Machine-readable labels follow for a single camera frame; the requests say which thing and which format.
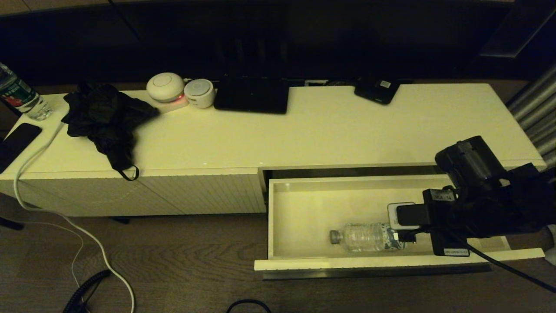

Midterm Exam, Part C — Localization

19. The large black television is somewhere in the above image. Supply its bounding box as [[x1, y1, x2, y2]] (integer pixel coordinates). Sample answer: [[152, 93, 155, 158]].
[[0, 3, 515, 84]]

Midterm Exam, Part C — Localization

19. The black coiled cable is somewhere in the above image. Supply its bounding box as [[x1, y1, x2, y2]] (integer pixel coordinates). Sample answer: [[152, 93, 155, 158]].
[[63, 269, 113, 313]]

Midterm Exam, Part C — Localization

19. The black rectangular set-top box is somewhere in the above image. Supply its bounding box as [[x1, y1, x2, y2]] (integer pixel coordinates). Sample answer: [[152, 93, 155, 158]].
[[214, 75, 290, 115]]

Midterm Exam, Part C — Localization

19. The white cylindrical speaker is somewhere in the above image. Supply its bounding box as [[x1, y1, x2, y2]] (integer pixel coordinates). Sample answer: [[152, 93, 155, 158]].
[[184, 79, 216, 109]]

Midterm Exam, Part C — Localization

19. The water bottle with red label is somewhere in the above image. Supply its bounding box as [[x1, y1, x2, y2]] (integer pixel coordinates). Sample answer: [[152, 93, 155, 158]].
[[0, 61, 54, 121]]

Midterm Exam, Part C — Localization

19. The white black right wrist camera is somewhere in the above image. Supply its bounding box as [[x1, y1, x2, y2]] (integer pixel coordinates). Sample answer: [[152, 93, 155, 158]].
[[387, 202, 428, 230]]

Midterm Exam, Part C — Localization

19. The clear bottle with grey cap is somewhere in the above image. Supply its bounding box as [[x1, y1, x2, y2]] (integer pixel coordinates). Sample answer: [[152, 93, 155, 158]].
[[329, 223, 407, 253]]

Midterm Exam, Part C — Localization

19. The white dome-shaped device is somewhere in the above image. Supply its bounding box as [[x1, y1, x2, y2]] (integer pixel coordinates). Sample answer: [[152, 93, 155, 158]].
[[146, 72, 185, 103]]

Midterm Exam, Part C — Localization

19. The thin white cable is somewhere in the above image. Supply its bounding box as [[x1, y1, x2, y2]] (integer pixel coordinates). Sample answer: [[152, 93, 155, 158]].
[[24, 220, 85, 288]]

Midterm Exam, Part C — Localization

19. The white ribbed cabinet front panel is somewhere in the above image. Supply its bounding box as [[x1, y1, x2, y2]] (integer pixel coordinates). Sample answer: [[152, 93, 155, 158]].
[[139, 167, 267, 216], [0, 170, 185, 217]]

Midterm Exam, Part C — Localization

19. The black smartphone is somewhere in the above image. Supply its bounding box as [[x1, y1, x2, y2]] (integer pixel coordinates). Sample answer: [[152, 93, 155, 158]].
[[0, 123, 43, 173]]

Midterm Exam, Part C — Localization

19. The white low cabinet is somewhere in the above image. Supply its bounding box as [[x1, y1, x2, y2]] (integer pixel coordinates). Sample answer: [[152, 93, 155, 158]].
[[0, 83, 546, 231]]

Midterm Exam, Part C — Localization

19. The small black device with sticker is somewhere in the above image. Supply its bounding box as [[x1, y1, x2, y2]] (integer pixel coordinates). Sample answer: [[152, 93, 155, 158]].
[[354, 78, 401, 105]]

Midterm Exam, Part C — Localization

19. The white drawer with dark handle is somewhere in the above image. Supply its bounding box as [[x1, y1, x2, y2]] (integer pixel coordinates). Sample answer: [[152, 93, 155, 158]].
[[253, 174, 546, 279]]

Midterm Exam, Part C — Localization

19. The thick white cable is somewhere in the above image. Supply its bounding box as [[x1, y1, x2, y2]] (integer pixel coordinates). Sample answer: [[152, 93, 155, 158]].
[[14, 121, 136, 313]]

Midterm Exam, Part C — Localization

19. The black floor cable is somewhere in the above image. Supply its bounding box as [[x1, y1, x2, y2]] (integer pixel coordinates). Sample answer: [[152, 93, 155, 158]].
[[226, 299, 272, 313]]

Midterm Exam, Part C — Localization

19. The black rectangular frame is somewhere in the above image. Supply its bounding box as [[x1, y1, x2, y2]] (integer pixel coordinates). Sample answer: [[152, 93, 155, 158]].
[[476, 0, 556, 59]]

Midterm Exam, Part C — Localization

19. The grey curtain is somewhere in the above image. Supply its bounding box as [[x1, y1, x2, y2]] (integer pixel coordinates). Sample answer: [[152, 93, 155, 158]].
[[506, 61, 556, 266]]

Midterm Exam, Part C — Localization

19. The white power strip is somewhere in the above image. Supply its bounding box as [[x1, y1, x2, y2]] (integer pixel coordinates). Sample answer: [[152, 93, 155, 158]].
[[150, 93, 190, 114]]

